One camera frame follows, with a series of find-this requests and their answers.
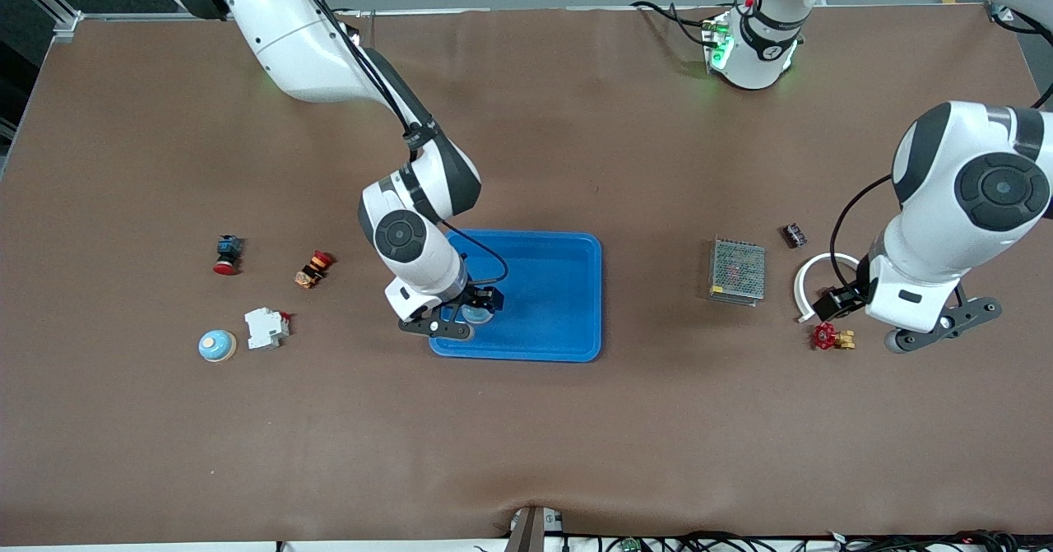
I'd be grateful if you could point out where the white curved plastic piece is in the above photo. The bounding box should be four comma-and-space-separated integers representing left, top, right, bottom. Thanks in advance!
793, 253, 863, 323

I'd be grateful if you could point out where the blue plastic tray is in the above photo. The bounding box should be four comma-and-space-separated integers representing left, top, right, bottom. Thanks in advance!
429, 230, 603, 364

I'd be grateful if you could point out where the metal mesh power supply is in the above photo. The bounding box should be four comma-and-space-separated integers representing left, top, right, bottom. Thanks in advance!
707, 238, 767, 308

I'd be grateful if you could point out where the orange yellow emergency stop button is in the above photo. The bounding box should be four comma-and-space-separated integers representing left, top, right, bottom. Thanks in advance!
295, 250, 334, 290

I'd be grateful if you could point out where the white circuit breaker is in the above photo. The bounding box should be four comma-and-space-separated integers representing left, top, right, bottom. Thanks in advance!
244, 307, 291, 350

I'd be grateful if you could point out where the brown metal table clamp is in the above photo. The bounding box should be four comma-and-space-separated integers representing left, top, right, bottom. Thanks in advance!
503, 505, 567, 552

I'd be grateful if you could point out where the red handle brass valve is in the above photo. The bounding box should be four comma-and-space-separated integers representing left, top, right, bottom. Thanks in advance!
813, 322, 856, 351

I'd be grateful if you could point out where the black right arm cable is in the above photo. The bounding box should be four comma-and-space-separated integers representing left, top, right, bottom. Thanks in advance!
284, 0, 510, 286

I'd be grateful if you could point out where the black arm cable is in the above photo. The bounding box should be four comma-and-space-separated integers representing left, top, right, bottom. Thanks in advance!
829, 174, 898, 294
284, 0, 510, 286

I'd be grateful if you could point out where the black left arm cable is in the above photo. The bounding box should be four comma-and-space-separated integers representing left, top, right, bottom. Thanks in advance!
829, 174, 898, 294

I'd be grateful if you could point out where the red mushroom push button switch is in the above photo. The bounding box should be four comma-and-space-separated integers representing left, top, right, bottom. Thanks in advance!
213, 235, 244, 276

